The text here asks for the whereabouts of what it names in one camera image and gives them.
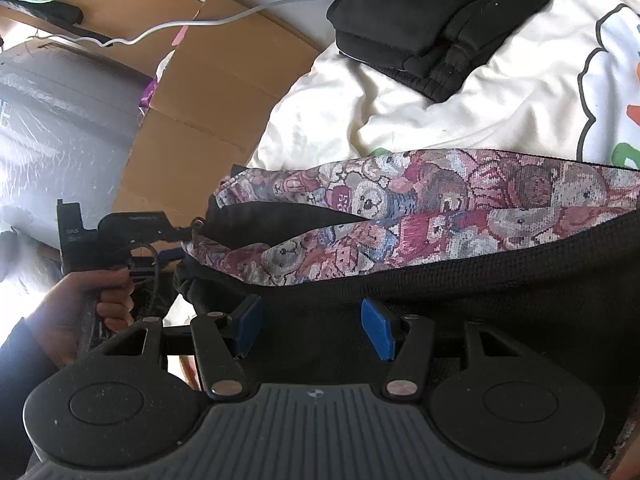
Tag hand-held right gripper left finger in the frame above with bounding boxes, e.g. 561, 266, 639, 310
102, 294, 265, 401

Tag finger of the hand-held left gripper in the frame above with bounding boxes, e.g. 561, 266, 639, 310
165, 219, 207, 242
131, 249, 183, 268

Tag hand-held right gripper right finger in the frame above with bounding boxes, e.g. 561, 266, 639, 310
361, 298, 531, 401

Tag black bear print knit sweater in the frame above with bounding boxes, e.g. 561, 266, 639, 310
172, 147, 640, 480

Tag person's left forearm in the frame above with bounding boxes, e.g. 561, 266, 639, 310
0, 316, 76, 466

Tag person's left hand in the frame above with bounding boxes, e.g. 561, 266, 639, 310
37, 267, 136, 361

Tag grey plastic-wrapped mattress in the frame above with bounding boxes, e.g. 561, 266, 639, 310
0, 42, 153, 248

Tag flat cardboard sheet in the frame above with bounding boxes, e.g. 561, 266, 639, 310
0, 0, 323, 221

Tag white purple detergent bag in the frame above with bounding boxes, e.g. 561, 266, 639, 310
137, 52, 176, 111

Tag cream bear print bedsheet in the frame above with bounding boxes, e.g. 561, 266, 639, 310
247, 0, 640, 171

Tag folded black pants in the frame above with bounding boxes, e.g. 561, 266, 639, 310
326, 0, 566, 103

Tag thick white cable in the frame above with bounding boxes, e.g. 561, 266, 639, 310
42, 0, 346, 48

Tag black hanging strap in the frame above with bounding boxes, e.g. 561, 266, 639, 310
27, 1, 113, 46

